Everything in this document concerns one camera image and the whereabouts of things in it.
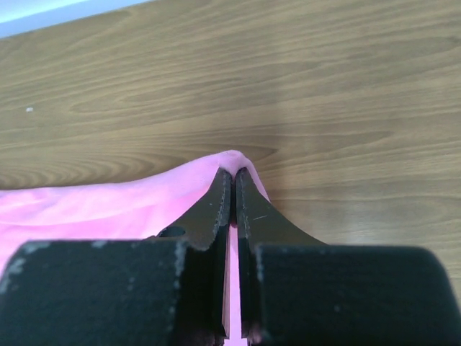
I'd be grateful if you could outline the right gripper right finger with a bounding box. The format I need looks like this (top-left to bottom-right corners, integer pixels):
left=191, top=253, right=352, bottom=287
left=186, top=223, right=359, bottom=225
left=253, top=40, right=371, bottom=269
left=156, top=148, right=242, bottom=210
left=235, top=169, right=460, bottom=345

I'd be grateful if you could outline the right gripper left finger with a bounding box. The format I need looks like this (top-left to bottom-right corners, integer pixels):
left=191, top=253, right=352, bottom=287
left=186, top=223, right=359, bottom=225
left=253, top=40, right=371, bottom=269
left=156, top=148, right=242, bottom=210
left=1, top=169, right=231, bottom=345

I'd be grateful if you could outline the pink t shirt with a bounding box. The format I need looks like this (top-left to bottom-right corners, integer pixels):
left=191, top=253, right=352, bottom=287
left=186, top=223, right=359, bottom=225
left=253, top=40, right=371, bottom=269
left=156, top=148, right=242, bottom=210
left=1, top=151, right=264, bottom=345

